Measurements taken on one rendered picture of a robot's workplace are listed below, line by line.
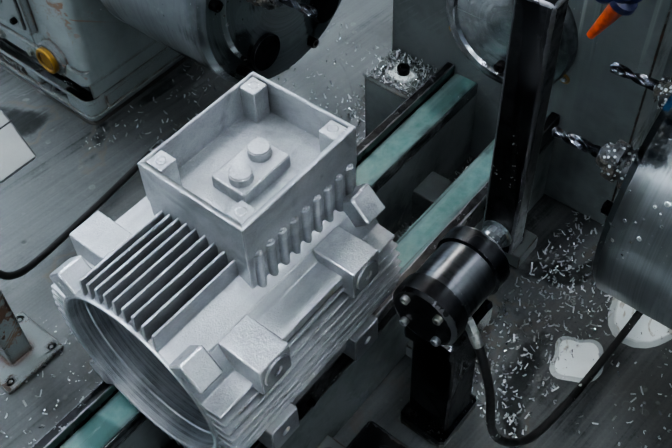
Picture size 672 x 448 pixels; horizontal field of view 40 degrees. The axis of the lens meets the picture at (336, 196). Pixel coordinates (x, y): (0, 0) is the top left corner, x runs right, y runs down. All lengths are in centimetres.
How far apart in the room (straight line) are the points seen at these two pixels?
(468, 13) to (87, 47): 45
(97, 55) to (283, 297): 56
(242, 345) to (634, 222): 30
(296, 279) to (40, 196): 53
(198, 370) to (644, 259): 33
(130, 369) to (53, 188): 41
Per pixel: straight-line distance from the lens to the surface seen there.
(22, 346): 99
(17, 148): 81
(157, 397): 77
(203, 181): 67
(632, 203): 70
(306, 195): 64
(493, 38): 97
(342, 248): 67
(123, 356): 77
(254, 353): 62
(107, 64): 116
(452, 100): 101
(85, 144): 118
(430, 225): 88
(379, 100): 105
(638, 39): 89
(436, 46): 104
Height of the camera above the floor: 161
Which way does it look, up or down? 49 degrees down
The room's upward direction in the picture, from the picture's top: 3 degrees counter-clockwise
